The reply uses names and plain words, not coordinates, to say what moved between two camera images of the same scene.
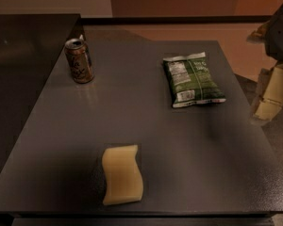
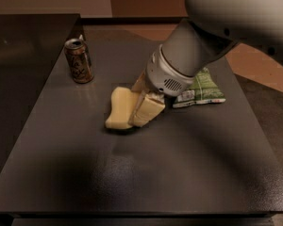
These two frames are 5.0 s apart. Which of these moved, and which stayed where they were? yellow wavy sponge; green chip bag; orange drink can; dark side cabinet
Moved: yellow wavy sponge
Stayed: dark side cabinet; orange drink can; green chip bag
